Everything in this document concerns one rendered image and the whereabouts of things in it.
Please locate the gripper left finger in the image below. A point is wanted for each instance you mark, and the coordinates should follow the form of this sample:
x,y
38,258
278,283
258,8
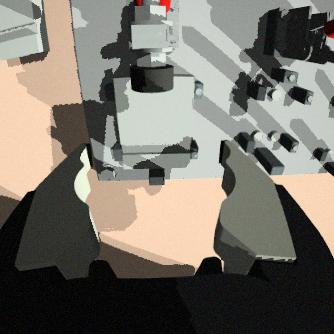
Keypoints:
x,y
50,236

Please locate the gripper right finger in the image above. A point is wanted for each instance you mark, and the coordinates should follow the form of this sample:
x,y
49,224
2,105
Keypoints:
x,y
261,231

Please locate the grey fixture plate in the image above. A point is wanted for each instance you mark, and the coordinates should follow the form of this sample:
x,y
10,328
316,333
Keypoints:
x,y
221,44

